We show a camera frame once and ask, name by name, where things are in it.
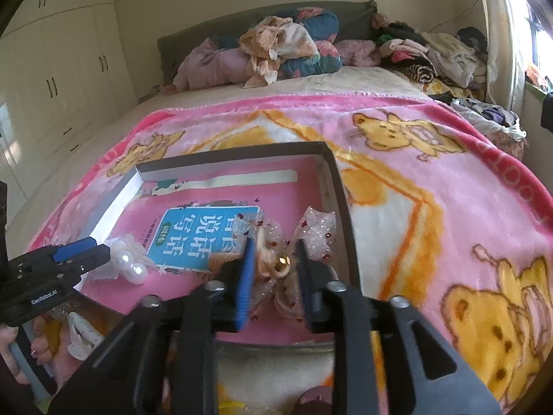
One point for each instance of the cream built-in wardrobe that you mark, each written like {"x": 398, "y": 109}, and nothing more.
{"x": 63, "y": 77}

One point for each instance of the pile of mixed clothes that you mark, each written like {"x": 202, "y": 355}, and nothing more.
{"x": 436, "y": 63}

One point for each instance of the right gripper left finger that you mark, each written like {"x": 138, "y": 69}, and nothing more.
{"x": 125, "y": 373}

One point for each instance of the pink bear print blanket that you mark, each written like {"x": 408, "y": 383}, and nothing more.
{"x": 401, "y": 196}

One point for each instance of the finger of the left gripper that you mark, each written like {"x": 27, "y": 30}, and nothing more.
{"x": 88, "y": 260}
{"x": 70, "y": 250}

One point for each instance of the dark green bed headboard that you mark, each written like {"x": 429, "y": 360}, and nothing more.
{"x": 354, "y": 23}

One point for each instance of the shallow dark cardboard box tray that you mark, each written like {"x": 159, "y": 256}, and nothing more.
{"x": 187, "y": 210}

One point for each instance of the cream window curtain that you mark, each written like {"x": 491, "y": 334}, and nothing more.
{"x": 505, "y": 79}

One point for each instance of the pearl beige claw hair clip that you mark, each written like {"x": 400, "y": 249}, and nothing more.
{"x": 128, "y": 259}

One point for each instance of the pink book with blue label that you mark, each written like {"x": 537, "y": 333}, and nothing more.
{"x": 171, "y": 222}

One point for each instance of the clothes basket by bed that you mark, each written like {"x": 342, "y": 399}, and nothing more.
{"x": 498, "y": 125}

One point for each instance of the sparkly beige bow hair clip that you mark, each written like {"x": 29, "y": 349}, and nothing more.
{"x": 276, "y": 279}

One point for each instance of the white claw hair clip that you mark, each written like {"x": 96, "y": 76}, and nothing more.
{"x": 83, "y": 337}

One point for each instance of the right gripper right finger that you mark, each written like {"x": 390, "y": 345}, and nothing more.
{"x": 424, "y": 374}

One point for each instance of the dark teal floral pillow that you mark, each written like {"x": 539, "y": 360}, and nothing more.
{"x": 322, "y": 25}

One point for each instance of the dark clothes on windowsill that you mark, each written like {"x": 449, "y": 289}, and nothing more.
{"x": 541, "y": 87}

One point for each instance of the person's left hand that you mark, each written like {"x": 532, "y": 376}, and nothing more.
{"x": 26, "y": 353}

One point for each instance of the pink folded quilt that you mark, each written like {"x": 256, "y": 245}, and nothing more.
{"x": 211, "y": 64}

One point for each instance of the floral beige crumpled cloth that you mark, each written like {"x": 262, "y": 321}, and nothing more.
{"x": 270, "y": 43}

